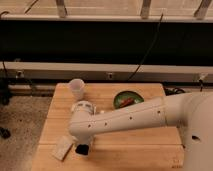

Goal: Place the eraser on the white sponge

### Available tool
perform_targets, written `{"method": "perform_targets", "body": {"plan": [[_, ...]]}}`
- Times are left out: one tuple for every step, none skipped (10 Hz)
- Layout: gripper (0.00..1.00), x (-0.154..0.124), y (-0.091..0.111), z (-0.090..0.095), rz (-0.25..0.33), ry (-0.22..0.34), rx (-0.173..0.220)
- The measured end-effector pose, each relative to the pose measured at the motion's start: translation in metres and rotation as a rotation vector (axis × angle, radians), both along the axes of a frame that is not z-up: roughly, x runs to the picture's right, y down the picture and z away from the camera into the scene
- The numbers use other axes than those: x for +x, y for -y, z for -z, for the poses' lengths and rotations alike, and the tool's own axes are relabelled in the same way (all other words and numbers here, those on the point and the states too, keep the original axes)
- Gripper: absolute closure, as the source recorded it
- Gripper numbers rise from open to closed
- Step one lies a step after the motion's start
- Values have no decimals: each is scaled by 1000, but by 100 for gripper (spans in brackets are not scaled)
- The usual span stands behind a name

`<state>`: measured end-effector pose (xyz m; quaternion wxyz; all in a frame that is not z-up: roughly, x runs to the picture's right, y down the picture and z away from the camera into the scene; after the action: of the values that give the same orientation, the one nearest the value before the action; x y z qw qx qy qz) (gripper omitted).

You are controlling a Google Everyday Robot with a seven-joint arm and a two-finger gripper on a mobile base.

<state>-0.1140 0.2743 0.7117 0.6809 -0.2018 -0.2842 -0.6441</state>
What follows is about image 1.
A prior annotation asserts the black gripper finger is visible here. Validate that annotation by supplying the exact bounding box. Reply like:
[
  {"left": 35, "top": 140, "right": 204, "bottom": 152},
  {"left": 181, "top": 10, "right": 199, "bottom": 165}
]
[{"left": 75, "top": 144, "right": 89, "bottom": 155}]

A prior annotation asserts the red food in bowl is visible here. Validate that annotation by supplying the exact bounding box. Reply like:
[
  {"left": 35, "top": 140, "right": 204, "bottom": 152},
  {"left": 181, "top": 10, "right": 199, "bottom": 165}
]
[{"left": 120, "top": 98, "right": 134, "bottom": 106}]

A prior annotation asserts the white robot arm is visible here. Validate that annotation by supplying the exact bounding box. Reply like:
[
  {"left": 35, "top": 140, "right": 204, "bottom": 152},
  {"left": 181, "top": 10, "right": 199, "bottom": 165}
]
[{"left": 69, "top": 92, "right": 213, "bottom": 171}]

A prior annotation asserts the black conveyor rail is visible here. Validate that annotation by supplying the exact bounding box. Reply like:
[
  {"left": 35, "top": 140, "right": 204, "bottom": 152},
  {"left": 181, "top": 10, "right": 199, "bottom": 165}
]
[{"left": 0, "top": 20, "right": 213, "bottom": 66}]

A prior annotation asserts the green bowl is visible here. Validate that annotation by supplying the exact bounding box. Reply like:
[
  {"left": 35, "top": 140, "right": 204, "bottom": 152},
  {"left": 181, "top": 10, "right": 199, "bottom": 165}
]
[{"left": 113, "top": 91, "right": 144, "bottom": 109}]

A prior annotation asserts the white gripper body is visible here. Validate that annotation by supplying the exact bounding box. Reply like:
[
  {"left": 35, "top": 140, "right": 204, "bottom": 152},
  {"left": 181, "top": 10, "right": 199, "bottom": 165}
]
[{"left": 68, "top": 101, "right": 96, "bottom": 146}]

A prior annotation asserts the wooden table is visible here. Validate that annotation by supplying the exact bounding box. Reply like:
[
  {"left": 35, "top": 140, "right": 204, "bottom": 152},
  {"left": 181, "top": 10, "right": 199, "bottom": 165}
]
[{"left": 31, "top": 83, "right": 183, "bottom": 171}]

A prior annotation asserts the black cable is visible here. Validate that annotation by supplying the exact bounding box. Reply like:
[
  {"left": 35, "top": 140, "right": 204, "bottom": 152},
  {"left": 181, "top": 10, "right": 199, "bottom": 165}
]
[{"left": 125, "top": 13, "right": 164, "bottom": 82}]

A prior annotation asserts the white sponge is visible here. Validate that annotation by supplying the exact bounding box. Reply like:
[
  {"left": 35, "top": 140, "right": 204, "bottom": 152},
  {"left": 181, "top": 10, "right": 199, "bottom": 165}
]
[{"left": 52, "top": 136, "right": 73, "bottom": 161}]

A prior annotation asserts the translucent plastic cup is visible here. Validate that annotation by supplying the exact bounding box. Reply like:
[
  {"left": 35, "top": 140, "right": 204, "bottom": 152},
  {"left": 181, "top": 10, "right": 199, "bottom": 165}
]
[{"left": 68, "top": 79, "right": 85, "bottom": 100}]

